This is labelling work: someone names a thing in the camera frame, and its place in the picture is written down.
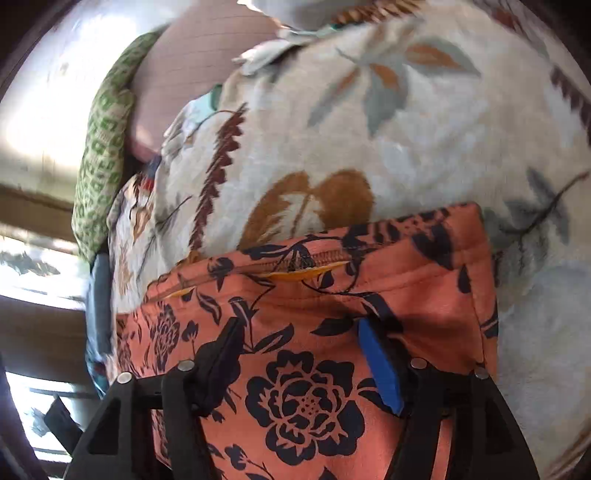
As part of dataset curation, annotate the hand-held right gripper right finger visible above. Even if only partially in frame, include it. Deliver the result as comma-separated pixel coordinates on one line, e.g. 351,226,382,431
358,318,541,480

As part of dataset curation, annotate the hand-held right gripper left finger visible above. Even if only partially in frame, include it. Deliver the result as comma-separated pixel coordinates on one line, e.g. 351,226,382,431
62,316,245,480

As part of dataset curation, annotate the pink bed sheet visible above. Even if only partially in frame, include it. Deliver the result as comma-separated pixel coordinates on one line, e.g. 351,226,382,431
131,4,287,162

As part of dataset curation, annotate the green patterned pillow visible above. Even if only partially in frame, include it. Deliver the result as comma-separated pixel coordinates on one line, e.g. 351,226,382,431
71,30,160,261

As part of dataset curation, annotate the orange floral shirt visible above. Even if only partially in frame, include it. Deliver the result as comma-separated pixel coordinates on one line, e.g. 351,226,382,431
113,202,502,480

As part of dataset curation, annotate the blue folded cloth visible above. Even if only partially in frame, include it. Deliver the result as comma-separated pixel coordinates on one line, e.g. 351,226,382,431
85,254,114,398

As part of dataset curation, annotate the grey pillow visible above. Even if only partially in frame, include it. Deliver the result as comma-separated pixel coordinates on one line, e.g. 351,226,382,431
238,0,370,31

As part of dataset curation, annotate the wooden window frame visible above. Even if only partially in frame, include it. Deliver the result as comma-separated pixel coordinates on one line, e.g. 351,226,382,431
0,185,95,386

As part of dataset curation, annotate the leaf print quilt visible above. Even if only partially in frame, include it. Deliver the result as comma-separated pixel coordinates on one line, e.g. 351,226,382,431
106,0,591,480

